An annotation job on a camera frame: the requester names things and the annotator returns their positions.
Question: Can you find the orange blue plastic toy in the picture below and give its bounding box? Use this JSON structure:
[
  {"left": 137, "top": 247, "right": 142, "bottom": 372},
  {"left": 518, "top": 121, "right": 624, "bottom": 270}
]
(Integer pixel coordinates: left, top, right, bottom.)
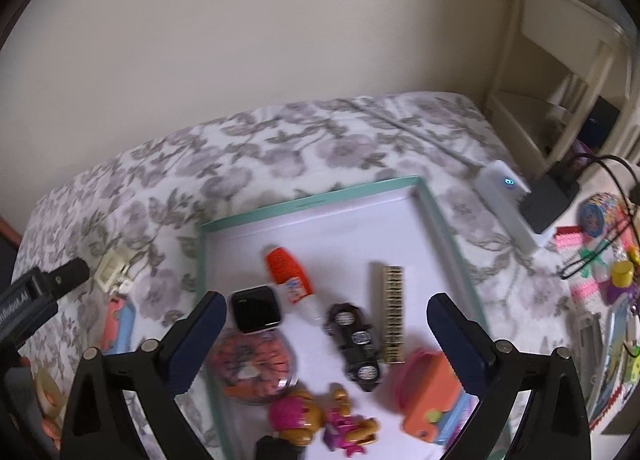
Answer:
[
  {"left": 402, "top": 355, "right": 481, "bottom": 447},
  {"left": 97, "top": 297, "right": 137, "bottom": 356}
]

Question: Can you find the white smartwatch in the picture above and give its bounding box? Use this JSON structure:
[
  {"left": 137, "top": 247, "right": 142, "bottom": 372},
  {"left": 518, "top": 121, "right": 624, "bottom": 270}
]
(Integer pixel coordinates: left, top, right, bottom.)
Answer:
[{"left": 229, "top": 285, "right": 282, "bottom": 336}]

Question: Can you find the pink tan puppy figure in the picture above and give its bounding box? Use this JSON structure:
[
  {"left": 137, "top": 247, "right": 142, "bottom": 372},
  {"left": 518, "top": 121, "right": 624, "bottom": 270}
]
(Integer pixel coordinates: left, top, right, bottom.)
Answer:
[{"left": 269, "top": 386, "right": 379, "bottom": 457}]

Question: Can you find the teal white cardboard tray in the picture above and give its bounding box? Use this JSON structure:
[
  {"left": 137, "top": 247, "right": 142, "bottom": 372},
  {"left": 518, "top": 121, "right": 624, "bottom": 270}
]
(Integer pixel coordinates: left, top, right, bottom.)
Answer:
[{"left": 197, "top": 175, "right": 513, "bottom": 460}]

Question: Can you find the black power adapter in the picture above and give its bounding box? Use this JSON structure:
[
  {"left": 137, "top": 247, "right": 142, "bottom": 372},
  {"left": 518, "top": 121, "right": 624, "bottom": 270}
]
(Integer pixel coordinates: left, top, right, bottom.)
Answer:
[{"left": 520, "top": 172, "right": 581, "bottom": 235}]

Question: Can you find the pile of colourful stationery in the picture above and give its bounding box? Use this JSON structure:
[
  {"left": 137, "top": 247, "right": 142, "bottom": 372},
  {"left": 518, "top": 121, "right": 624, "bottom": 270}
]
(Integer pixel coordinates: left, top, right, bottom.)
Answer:
[{"left": 570, "top": 240, "right": 640, "bottom": 436}]

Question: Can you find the black cable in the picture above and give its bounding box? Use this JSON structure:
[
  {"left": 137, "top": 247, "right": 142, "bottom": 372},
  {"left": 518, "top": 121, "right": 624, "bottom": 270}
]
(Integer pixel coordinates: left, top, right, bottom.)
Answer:
[{"left": 560, "top": 154, "right": 640, "bottom": 281}]

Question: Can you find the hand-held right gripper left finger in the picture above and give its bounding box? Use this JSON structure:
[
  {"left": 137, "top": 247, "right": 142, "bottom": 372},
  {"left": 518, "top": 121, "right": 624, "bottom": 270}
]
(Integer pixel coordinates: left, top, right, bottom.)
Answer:
[{"left": 59, "top": 291, "right": 228, "bottom": 460}]

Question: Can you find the cream plastic socket adapter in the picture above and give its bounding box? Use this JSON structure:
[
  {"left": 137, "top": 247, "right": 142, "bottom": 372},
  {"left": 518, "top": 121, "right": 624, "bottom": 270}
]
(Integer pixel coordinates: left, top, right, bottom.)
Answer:
[{"left": 95, "top": 249, "right": 136, "bottom": 293}]

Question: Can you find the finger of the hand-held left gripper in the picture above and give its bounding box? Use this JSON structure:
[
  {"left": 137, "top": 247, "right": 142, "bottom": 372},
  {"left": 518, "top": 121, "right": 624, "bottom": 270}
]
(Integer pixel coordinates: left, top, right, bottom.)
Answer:
[{"left": 44, "top": 258, "right": 92, "bottom": 298}]

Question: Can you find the round colourful tin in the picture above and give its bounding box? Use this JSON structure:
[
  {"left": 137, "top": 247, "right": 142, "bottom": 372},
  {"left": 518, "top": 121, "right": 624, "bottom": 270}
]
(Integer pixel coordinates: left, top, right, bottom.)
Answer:
[{"left": 579, "top": 192, "right": 621, "bottom": 239}]

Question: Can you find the black toy car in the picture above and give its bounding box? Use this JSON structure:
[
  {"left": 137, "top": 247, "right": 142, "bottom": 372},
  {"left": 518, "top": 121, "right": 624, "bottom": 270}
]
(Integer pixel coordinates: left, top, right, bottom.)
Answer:
[{"left": 325, "top": 302, "right": 383, "bottom": 392}]

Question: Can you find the clear round toy container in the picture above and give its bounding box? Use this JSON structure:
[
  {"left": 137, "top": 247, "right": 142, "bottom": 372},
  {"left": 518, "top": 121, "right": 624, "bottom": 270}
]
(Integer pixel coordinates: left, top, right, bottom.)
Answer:
[{"left": 207, "top": 330, "right": 298, "bottom": 406}]

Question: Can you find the cream wooden shelf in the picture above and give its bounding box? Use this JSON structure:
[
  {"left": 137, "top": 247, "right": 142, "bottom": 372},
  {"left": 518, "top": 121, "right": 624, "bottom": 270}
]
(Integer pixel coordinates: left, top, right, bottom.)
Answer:
[{"left": 482, "top": 0, "right": 640, "bottom": 176}]

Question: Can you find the white power bank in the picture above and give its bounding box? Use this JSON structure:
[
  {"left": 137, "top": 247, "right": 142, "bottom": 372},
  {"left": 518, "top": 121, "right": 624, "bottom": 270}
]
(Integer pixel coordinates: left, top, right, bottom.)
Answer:
[{"left": 475, "top": 160, "right": 543, "bottom": 256}]

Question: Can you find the gold building model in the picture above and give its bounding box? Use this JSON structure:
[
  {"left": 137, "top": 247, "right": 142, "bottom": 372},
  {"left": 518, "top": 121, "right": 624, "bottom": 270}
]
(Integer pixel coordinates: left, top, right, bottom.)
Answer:
[{"left": 381, "top": 265, "right": 406, "bottom": 366}]

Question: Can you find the dark red-edged furniture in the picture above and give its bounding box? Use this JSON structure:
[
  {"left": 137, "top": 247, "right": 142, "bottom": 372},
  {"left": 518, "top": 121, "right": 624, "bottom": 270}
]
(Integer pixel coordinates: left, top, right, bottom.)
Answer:
[{"left": 0, "top": 217, "right": 23, "bottom": 281}]

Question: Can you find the floral blanket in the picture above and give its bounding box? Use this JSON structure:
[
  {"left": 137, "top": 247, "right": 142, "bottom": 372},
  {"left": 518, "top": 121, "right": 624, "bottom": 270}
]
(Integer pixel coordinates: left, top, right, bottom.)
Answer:
[{"left": 12, "top": 92, "right": 591, "bottom": 460}]

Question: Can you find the yellow cap purple bottle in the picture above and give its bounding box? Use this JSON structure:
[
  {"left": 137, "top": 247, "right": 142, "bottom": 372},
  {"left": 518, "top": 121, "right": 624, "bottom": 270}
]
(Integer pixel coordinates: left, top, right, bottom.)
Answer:
[{"left": 600, "top": 260, "right": 640, "bottom": 306}]

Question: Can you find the pink white knitted strip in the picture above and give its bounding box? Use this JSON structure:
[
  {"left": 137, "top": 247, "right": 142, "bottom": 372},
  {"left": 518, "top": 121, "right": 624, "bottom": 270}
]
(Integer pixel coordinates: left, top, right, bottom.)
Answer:
[{"left": 554, "top": 226, "right": 603, "bottom": 311}]

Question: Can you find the orange glue bottle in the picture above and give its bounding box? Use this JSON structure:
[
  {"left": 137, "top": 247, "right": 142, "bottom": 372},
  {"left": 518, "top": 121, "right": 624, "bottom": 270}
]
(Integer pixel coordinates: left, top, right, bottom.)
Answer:
[{"left": 263, "top": 246, "right": 325, "bottom": 323}]

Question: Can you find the black plug charger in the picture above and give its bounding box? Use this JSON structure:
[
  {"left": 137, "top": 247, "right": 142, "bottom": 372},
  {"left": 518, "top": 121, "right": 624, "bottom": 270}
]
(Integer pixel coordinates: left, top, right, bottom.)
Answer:
[{"left": 255, "top": 435, "right": 306, "bottom": 460}]

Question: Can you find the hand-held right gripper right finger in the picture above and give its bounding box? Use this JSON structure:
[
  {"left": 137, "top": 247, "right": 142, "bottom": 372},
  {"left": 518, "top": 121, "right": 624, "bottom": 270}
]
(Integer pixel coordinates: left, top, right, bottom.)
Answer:
[{"left": 426, "top": 292, "right": 593, "bottom": 460}]

